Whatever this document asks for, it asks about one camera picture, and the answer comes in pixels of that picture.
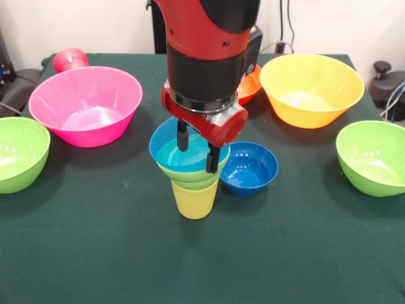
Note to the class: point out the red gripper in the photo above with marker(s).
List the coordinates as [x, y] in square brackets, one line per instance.
[231, 130]

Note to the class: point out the small green plastic bowl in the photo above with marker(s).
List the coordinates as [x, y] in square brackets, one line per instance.
[190, 179]

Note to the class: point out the light blue plastic bowl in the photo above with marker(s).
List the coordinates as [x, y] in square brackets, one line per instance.
[164, 149]

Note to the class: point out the yellow plastic cup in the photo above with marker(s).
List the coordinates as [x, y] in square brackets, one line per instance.
[194, 204]

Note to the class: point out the red-orange plastic bowl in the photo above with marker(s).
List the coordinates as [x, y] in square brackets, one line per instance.
[250, 87]

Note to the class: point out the large green plastic bowl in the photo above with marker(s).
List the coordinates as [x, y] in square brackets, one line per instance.
[19, 158]
[373, 158]

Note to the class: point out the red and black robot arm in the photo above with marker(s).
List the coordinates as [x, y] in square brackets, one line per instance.
[205, 63]

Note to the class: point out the black computer tower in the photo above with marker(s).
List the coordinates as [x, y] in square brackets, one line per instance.
[4, 63]

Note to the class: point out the dark blue plastic bowl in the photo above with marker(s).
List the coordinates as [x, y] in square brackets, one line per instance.
[250, 177]

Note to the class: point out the large pink plastic bowl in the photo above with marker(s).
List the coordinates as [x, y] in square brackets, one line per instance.
[85, 107]

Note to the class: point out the dark green tablecloth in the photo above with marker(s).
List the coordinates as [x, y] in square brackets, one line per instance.
[126, 253]

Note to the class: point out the large orange plastic bowl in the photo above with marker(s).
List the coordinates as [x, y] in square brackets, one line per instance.
[313, 88]

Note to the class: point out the black power adapter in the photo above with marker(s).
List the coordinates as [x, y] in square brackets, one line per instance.
[280, 47]

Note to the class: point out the red plastic cup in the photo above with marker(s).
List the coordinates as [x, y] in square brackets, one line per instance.
[69, 60]

